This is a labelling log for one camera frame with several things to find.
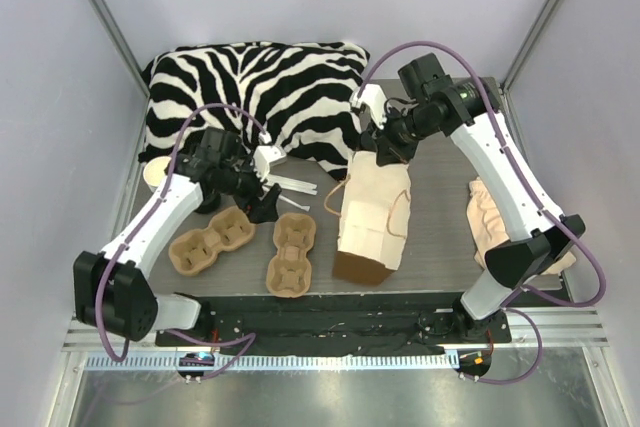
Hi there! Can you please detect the cardboard cup carrier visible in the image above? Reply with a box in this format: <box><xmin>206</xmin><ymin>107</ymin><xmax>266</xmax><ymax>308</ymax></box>
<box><xmin>168</xmin><ymin>207</ymin><xmax>256</xmax><ymax>276</ymax></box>
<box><xmin>266</xmin><ymin>213</ymin><xmax>316</xmax><ymax>298</ymax></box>

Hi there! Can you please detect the brown paper bag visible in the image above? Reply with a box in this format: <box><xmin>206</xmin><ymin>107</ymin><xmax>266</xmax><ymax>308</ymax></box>
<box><xmin>323</xmin><ymin>151</ymin><xmax>411</xmax><ymax>287</ymax></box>

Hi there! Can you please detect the stack of paper cups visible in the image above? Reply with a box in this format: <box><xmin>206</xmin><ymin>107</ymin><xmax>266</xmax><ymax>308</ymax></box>
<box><xmin>142</xmin><ymin>156</ymin><xmax>171</xmax><ymax>192</ymax></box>

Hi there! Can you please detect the black cup lid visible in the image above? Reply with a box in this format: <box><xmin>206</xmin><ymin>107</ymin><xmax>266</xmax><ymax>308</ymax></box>
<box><xmin>359</xmin><ymin>132</ymin><xmax>377</xmax><ymax>152</ymax></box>

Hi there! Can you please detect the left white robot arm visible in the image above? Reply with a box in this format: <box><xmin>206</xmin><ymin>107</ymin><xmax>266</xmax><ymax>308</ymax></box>
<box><xmin>73</xmin><ymin>128</ymin><xmax>286</xmax><ymax>346</ymax></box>

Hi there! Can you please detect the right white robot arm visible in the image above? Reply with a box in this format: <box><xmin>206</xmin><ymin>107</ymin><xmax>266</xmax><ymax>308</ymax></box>
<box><xmin>352</xmin><ymin>53</ymin><xmax>586</xmax><ymax>342</ymax></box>

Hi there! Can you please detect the white wrapped straw upper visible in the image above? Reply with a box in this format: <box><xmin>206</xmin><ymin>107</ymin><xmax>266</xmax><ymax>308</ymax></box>
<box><xmin>268</xmin><ymin>174</ymin><xmax>317</xmax><ymax>195</ymax></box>

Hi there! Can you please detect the zebra print pillow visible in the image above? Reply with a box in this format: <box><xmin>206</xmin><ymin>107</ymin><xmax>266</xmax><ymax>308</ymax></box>
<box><xmin>138</xmin><ymin>41</ymin><xmax>370</xmax><ymax>181</ymax></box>

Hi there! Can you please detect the beige folded cloth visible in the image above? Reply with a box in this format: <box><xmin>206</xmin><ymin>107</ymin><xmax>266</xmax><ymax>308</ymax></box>
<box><xmin>466</xmin><ymin>176</ymin><xmax>579</xmax><ymax>276</ymax></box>

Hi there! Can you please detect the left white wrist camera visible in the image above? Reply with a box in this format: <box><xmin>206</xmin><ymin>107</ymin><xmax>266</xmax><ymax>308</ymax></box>
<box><xmin>253</xmin><ymin>132</ymin><xmax>287</xmax><ymax>180</ymax></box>

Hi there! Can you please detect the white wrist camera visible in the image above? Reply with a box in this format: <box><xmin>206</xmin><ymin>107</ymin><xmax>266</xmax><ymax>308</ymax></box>
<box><xmin>253</xmin><ymin>132</ymin><xmax>287</xmax><ymax>180</ymax></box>
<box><xmin>350</xmin><ymin>84</ymin><xmax>387</xmax><ymax>130</ymax></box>

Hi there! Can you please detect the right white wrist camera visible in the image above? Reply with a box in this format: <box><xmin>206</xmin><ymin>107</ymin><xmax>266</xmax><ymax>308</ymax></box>
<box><xmin>350</xmin><ymin>84</ymin><xmax>387</xmax><ymax>130</ymax></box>

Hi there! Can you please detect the white slotted cable duct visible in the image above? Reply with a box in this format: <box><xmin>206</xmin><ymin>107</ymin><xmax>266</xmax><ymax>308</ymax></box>
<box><xmin>84</xmin><ymin>350</ymin><xmax>459</xmax><ymax>372</ymax></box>

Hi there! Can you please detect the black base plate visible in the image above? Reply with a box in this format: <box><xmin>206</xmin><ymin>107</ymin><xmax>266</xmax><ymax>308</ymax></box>
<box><xmin>187</xmin><ymin>293</ymin><xmax>512</xmax><ymax>357</ymax></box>

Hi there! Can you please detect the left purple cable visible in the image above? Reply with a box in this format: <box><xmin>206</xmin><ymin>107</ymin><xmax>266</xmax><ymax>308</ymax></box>
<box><xmin>94</xmin><ymin>102</ymin><xmax>259</xmax><ymax>388</ymax></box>

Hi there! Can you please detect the purple cable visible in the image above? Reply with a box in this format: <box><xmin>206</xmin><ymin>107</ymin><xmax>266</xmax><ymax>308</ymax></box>
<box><xmin>94</xmin><ymin>102</ymin><xmax>259</xmax><ymax>388</ymax></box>
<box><xmin>359</xmin><ymin>40</ymin><xmax>609</xmax><ymax>388</ymax></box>

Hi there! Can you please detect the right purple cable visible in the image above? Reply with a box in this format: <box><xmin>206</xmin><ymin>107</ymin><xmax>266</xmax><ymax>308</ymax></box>
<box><xmin>359</xmin><ymin>40</ymin><xmax>609</xmax><ymax>388</ymax></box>

